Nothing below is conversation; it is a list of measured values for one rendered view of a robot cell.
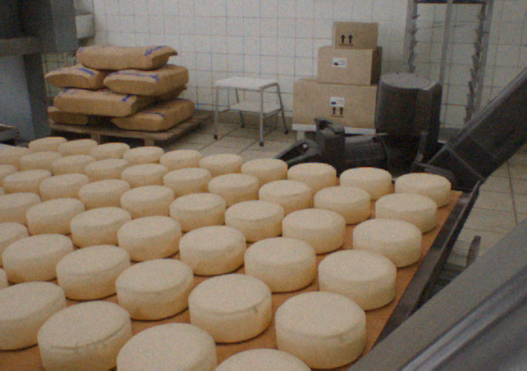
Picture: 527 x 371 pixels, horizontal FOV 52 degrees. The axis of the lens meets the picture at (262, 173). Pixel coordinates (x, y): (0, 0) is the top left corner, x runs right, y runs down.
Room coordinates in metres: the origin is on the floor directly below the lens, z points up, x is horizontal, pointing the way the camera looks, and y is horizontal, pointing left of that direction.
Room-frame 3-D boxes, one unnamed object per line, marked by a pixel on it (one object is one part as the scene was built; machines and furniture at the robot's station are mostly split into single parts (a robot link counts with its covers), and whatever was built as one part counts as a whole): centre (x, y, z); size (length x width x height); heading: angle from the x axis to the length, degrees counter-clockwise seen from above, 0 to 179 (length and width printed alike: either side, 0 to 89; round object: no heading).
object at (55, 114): (4.41, 1.41, 0.19); 0.72 x 0.42 x 0.15; 161
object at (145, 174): (0.56, 0.13, 0.93); 0.05 x 0.05 x 0.02
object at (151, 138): (4.32, 1.13, 0.06); 1.20 x 0.80 x 0.11; 71
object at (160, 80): (4.21, 0.87, 0.47); 0.72 x 0.42 x 0.17; 164
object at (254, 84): (4.21, 0.09, 0.23); 0.45 x 0.45 x 0.46; 61
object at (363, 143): (0.63, -0.10, 0.93); 0.07 x 0.07 x 0.10; 16
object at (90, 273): (0.34, 0.12, 0.94); 0.05 x 0.05 x 0.02
